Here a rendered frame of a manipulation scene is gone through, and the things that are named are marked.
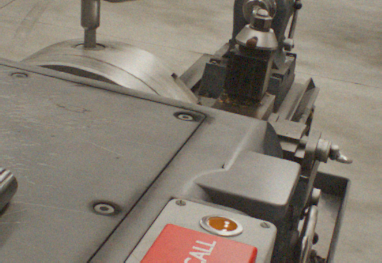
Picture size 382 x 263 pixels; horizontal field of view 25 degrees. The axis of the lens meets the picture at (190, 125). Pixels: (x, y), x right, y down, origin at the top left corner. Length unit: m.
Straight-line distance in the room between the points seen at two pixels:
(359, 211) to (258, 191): 3.14
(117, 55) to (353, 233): 2.67
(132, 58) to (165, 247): 0.49
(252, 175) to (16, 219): 0.20
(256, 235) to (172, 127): 0.19
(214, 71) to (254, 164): 1.40
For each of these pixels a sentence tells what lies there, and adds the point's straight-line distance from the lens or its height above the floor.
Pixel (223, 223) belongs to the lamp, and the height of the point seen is 1.26.
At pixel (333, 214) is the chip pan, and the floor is 0.54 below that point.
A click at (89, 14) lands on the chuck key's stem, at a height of 1.28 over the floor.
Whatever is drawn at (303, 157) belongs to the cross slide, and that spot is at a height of 0.95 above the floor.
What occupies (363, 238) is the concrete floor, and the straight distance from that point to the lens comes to 3.55.
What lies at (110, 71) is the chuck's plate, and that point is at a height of 1.23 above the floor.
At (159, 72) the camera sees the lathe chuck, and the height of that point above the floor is 1.22.
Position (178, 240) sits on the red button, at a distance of 0.52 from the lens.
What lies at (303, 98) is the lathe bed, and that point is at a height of 0.86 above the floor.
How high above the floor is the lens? 1.51
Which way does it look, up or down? 20 degrees down
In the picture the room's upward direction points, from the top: 10 degrees clockwise
